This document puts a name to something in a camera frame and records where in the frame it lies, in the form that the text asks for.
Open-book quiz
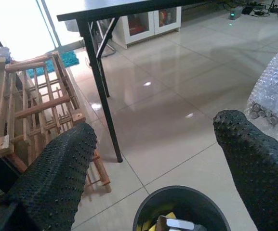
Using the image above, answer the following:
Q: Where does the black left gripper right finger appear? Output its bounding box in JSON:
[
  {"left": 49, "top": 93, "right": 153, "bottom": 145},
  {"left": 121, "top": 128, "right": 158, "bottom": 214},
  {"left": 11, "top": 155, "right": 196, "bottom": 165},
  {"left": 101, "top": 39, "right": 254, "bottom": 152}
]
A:
[{"left": 212, "top": 109, "right": 278, "bottom": 231}]

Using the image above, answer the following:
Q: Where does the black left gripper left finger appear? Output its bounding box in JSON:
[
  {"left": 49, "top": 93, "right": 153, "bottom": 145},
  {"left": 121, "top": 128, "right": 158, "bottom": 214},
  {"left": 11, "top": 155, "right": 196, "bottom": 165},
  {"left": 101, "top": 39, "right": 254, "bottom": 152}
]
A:
[{"left": 7, "top": 122, "right": 98, "bottom": 231}]

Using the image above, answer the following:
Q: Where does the clear bubble wrap bag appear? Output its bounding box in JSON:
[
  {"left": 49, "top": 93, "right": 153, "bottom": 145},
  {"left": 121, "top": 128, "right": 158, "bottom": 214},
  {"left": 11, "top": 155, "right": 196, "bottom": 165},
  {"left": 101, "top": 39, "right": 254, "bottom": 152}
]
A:
[{"left": 246, "top": 40, "right": 278, "bottom": 156}]

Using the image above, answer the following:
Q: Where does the black round rubbish bin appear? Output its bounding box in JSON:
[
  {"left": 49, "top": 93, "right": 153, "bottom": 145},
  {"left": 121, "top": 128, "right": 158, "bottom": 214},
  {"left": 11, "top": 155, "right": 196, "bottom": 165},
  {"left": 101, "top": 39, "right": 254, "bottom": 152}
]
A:
[{"left": 132, "top": 185, "right": 232, "bottom": 231}]

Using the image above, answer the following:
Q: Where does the brown wooden slatted rack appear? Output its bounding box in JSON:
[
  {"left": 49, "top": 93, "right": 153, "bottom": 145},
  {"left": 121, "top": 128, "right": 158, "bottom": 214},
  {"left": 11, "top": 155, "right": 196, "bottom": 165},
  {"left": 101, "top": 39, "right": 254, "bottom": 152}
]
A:
[{"left": 0, "top": 50, "right": 113, "bottom": 193}]

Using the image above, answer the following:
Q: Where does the grey cardboard carton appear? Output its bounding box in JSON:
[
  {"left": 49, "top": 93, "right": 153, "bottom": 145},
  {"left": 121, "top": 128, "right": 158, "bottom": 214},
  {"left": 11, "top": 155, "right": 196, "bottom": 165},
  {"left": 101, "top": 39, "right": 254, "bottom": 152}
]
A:
[{"left": 156, "top": 215, "right": 209, "bottom": 231}]

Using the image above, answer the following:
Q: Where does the yellow plastic wrapper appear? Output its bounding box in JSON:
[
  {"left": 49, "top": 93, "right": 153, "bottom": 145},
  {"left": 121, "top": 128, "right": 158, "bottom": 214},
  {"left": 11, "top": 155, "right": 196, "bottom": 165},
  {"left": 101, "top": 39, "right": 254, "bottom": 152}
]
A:
[{"left": 138, "top": 211, "right": 178, "bottom": 231}]

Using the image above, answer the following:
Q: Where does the teal shaggy rug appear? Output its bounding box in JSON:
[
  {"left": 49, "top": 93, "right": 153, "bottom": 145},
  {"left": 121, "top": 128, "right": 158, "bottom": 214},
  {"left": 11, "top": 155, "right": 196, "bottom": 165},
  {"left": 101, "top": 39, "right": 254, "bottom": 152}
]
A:
[{"left": 26, "top": 50, "right": 82, "bottom": 77}]

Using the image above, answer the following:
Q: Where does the white rectangular folding table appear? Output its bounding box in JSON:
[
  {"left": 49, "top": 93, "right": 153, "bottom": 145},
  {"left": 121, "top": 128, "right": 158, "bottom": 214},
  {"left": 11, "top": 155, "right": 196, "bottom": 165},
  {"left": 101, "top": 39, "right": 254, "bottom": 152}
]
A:
[{"left": 56, "top": 0, "right": 226, "bottom": 164}]

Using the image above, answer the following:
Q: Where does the grey device with green light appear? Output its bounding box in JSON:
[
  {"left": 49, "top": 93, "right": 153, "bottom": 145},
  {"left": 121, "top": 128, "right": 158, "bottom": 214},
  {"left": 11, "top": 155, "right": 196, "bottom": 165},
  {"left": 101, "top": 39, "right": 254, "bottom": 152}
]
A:
[{"left": 227, "top": 6, "right": 243, "bottom": 20}]

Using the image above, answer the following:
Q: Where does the white glass door cabinet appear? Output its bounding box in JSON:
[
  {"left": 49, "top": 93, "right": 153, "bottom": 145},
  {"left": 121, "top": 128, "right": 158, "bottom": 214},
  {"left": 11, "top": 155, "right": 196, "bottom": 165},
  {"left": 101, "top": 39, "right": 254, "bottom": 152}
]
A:
[{"left": 112, "top": 6, "right": 182, "bottom": 50}]

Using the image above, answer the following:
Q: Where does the black cable tangle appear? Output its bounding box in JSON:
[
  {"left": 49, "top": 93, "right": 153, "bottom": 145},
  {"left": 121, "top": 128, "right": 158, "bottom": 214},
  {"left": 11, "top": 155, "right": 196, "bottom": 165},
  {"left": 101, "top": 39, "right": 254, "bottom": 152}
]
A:
[{"left": 222, "top": 0, "right": 278, "bottom": 22}]

